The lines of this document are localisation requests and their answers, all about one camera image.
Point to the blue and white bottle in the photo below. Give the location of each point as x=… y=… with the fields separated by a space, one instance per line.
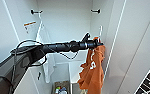
x=63 y=90

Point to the white shirt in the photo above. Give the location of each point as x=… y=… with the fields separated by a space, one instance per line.
x=52 y=68

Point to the white wardrobe door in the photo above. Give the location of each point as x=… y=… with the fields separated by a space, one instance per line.
x=1 y=30
x=137 y=33

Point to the white hanger with white shirt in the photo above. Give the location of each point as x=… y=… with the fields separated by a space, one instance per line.
x=41 y=23

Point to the orange hoodie with white print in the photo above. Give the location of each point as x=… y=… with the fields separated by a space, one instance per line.
x=94 y=73

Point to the black wardrobe hook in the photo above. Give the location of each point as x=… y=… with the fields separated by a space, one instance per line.
x=34 y=11
x=95 y=11

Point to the white hanger with orange hoodie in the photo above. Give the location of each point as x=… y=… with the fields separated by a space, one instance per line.
x=100 y=31

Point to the orange and white label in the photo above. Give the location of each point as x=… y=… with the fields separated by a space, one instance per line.
x=29 y=24

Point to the white wardrobe cabinet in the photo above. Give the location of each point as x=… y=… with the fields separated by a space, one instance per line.
x=67 y=20

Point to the small black low hook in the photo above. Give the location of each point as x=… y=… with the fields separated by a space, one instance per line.
x=38 y=75

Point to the white drying rack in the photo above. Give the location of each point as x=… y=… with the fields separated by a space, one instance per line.
x=147 y=83

